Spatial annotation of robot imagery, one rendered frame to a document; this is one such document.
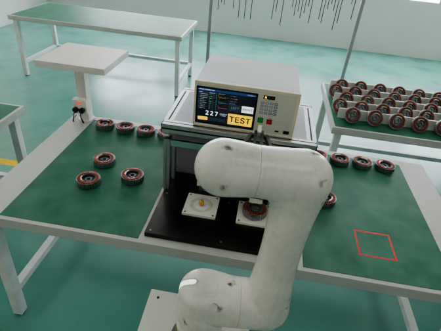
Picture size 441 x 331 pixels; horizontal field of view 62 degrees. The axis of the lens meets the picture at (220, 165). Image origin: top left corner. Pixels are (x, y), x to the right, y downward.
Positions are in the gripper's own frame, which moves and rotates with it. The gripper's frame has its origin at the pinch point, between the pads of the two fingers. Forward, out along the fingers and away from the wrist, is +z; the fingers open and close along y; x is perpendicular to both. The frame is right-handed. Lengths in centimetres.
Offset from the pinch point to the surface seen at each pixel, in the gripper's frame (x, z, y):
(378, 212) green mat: -42, 17, 64
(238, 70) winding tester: 13.9, 29.4, -13.3
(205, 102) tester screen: 4.6, 9.8, -24.3
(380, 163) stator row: -40, 63, 74
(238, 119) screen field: -0.9, 9.9, -9.4
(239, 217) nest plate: -39.8, -6.9, -2.3
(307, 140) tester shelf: -6.2, 10.6, 21.2
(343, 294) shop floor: -117, 28, 69
